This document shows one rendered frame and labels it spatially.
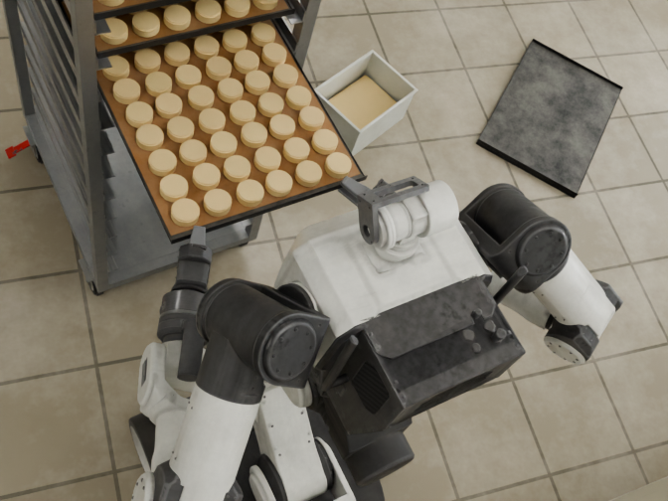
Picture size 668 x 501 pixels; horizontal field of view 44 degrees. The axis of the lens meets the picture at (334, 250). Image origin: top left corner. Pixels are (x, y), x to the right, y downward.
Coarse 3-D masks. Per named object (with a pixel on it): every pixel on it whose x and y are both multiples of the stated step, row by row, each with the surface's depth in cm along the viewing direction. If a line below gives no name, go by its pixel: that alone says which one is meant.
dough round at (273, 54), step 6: (264, 48) 166; (270, 48) 166; (276, 48) 167; (282, 48) 167; (264, 54) 165; (270, 54) 166; (276, 54) 166; (282, 54) 166; (264, 60) 166; (270, 60) 165; (276, 60) 165; (282, 60) 166; (270, 66) 166; (276, 66) 167
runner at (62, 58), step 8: (32, 0) 184; (40, 0) 185; (40, 8) 184; (40, 16) 181; (48, 24) 183; (48, 32) 179; (56, 40) 181; (56, 48) 177; (64, 56) 179; (64, 64) 175; (64, 72) 177; (72, 72) 178; (72, 80) 177; (72, 88) 175; (104, 136) 172; (104, 144) 171; (104, 152) 170; (112, 152) 171
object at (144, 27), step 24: (192, 0) 158; (216, 0) 160; (240, 0) 159; (264, 0) 160; (120, 24) 150; (144, 24) 151; (168, 24) 153; (192, 24) 156; (216, 24) 157; (96, 48) 148
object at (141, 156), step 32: (192, 64) 163; (288, 64) 168; (256, 96) 162; (128, 128) 152; (224, 128) 157; (320, 128) 162; (224, 160) 154; (320, 160) 158; (352, 160) 160; (192, 192) 149
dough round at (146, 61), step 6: (138, 54) 159; (144, 54) 159; (150, 54) 159; (156, 54) 159; (138, 60) 158; (144, 60) 158; (150, 60) 158; (156, 60) 159; (138, 66) 158; (144, 66) 158; (150, 66) 158; (156, 66) 158; (144, 72) 158; (150, 72) 159
